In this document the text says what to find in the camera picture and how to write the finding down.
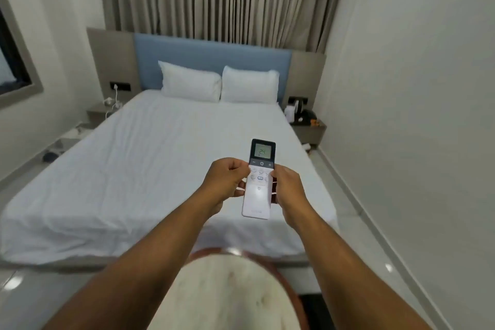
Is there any white remote control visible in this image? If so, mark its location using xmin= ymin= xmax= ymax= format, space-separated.
xmin=241 ymin=138 xmax=277 ymax=221

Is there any black floor mat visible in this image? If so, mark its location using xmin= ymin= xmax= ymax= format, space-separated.
xmin=300 ymin=293 xmax=337 ymax=330

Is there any round marble table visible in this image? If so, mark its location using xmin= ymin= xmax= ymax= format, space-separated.
xmin=148 ymin=247 xmax=306 ymax=330

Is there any grey headboard panel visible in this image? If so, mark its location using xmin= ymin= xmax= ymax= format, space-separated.
xmin=288 ymin=50 xmax=327 ymax=122
xmin=86 ymin=27 xmax=141 ymax=110

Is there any grey framed mirror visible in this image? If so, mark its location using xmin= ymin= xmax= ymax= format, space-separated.
xmin=0 ymin=0 xmax=44 ymax=110

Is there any white electric kettle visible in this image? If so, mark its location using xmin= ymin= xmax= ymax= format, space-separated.
xmin=284 ymin=100 xmax=302 ymax=124

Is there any person's left forearm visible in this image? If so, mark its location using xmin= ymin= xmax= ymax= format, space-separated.
xmin=42 ymin=188 xmax=225 ymax=330

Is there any person's right hand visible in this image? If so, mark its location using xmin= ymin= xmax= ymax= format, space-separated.
xmin=269 ymin=165 xmax=312 ymax=232

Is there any bed with white sheet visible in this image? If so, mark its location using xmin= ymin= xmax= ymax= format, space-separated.
xmin=0 ymin=90 xmax=341 ymax=267

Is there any white pillow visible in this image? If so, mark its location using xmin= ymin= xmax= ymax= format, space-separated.
xmin=158 ymin=60 xmax=223 ymax=103
xmin=219 ymin=65 xmax=281 ymax=105

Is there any person's right forearm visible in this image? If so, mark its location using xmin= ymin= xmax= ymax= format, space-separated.
xmin=284 ymin=206 xmax=434 ymax=330

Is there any person's left hand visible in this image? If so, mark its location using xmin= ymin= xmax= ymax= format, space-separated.
xmin=197 ymin=157 xmax=252 ymax=220

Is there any grey nightstand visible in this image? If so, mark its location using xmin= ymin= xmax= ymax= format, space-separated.
xmin=288 ymin=119 xmax=327 ymax=149
xmin=86 ymin=101 xmax=124 ymax=125

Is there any beige bed base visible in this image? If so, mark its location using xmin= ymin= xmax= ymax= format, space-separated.
xmin=0 ymin=252 xmax=312 ymax=276

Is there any white charger cable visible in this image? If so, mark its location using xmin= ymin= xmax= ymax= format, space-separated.
xmin=102 ymin=84 xmax=124 ymax=122

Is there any blue padded headboard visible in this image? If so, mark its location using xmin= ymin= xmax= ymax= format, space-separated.
xmin=133 ymin=33 xmax=293 ymax=104

